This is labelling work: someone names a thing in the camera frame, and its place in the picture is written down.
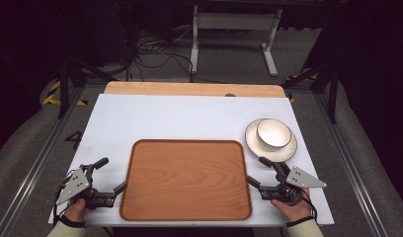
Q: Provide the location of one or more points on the black tripod stand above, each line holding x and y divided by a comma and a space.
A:
63, 89
333, 95

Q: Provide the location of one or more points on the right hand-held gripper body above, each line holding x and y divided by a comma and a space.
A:
303, 180

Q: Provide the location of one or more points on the dark round table grommet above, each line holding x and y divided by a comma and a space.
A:
229, 95

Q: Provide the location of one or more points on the wooden tray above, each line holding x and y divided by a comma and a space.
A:
186, 181

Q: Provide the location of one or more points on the person's left hand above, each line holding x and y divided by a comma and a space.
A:
76, 211

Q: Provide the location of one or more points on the white table board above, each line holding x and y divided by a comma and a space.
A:
176, 118

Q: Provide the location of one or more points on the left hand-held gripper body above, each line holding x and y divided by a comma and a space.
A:
74, 186

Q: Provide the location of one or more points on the person's right hand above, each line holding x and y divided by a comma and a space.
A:
292, 210

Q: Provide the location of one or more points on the yellow black floor tape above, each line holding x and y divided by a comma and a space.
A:
291, 97

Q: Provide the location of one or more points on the aluminium floor rail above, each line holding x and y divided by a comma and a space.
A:
347, 158
35, 168

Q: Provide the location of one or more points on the white metal stand frame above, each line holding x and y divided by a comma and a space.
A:
235, 21

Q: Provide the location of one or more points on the white bowl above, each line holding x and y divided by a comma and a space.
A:
274, 133

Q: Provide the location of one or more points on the white plate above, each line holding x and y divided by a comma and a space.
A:
282, 153

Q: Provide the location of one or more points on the wooden table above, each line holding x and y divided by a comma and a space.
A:
189, 89

